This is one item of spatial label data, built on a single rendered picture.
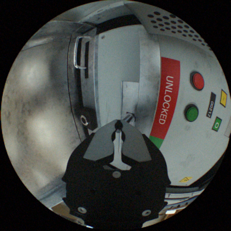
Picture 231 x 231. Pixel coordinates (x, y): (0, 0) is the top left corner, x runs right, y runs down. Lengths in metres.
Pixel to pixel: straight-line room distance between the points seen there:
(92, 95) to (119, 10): 0.25
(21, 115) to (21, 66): 0.12
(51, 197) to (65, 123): 0.41
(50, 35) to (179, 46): 0.29
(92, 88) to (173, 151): 0.25
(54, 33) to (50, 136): 0.30
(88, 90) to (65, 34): 0.21
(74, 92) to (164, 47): 0.25
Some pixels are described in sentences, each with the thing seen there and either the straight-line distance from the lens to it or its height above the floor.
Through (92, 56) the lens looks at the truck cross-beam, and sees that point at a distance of 0.21.
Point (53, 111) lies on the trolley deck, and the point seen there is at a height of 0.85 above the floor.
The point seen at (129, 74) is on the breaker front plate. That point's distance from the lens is 0.16.
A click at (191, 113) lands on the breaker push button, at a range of 0.16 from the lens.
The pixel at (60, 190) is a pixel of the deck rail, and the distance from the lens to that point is 0.47.
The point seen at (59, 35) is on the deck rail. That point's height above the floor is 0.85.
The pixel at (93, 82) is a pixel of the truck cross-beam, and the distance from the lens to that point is 0.21.
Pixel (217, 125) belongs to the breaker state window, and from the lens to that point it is 0.22.
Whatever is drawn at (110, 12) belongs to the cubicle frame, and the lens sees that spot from 0.24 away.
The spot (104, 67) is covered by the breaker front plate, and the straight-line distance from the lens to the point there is 0.20.
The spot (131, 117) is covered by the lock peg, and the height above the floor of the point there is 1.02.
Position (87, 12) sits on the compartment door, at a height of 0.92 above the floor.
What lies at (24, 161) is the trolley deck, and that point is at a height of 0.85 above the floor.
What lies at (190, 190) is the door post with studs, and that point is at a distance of 0.60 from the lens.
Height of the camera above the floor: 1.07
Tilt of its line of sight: 28 degrees down
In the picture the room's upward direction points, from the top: 107 degrees clockwise
